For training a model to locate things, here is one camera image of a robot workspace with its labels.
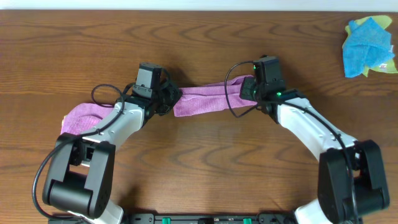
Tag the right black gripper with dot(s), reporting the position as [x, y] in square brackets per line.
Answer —
[245, 92]

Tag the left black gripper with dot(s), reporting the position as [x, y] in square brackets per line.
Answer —
[171, 98]

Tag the purple microfiber cloth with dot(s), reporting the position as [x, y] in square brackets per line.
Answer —
[210, 98]

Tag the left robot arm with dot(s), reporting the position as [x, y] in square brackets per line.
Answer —
[74, 181]

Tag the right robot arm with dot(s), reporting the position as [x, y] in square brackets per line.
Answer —
[351, 177]

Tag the folded purple cloth stack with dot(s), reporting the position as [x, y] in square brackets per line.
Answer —
[83, 117]

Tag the blue microfiber cloth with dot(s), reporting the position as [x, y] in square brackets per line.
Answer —
[365, 46]

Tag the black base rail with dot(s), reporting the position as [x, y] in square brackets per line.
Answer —
[153, 217]

